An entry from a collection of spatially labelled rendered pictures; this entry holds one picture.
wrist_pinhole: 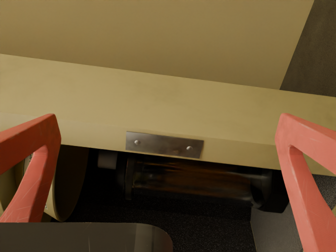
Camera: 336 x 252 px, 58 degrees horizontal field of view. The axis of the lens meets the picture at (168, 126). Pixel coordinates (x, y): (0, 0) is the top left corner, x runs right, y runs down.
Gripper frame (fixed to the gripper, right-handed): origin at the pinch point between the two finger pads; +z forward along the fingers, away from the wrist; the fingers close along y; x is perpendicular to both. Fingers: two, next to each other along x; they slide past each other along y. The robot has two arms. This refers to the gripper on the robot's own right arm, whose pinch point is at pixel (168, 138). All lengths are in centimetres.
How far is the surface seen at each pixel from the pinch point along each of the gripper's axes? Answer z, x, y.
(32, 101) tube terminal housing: 14.5, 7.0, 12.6
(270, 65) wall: 54, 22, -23
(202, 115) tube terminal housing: 15.1, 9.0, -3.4
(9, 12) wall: 56, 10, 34
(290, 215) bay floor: 16.2, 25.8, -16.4
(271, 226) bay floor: 18.8, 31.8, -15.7
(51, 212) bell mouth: 14.1, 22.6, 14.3
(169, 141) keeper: 11.7, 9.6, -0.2
